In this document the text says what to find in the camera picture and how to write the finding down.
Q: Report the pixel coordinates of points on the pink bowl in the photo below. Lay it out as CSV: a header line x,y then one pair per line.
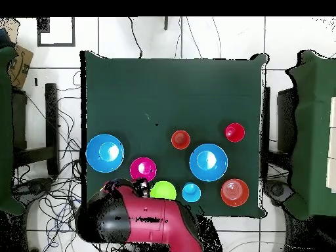
x,y
143,169

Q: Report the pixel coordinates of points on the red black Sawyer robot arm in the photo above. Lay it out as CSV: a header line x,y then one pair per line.
x,y
147,218

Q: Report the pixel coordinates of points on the orange cup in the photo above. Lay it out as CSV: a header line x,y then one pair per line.
x,y
180,139

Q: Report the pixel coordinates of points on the dark green tablecloth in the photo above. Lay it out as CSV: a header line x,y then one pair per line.
x,y
170,92

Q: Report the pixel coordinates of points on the green bowl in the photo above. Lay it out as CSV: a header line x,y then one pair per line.
x,y
162,190

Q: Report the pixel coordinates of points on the large blue bowl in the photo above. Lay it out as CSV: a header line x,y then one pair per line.
x,y
220,162
94,157

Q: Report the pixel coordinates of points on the blue cup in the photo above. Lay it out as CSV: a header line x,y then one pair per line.
x,y
191,193

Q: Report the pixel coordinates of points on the red cup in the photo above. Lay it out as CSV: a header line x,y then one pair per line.
x,y
234,132

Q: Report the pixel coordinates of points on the orange bowl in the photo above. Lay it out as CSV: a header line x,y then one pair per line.
x,y
234,193

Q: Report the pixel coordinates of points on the short dark bar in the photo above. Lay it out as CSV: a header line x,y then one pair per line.
x,y
166,23

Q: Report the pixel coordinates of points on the black metal stand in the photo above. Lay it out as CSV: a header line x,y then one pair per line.
x,y
286,120
51,118

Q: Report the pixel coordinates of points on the green cloth side table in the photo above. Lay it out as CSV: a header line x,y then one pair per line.
x,y
312,131
5,131

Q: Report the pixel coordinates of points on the cardboard box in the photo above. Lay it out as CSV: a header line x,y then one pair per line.
x,y
21,65

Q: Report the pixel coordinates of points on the white box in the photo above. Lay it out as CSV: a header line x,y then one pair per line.
x,y
332,147

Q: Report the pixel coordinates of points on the grey pedestal foot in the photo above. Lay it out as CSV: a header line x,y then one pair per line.
x,y
34,187
278,190

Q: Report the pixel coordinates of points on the black square floor frame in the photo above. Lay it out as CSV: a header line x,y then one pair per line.
x,y
56,45

